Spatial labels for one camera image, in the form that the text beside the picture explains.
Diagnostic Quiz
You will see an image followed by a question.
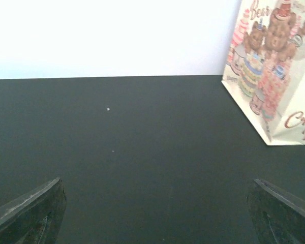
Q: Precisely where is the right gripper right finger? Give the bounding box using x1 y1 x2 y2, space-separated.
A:
247 179 305 243

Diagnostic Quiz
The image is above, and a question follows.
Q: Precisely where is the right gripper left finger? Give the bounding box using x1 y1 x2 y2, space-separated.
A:
0 177 67 243

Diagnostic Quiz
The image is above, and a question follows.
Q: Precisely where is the white printed paper bag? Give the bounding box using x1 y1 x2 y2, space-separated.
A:
222 1 305 146

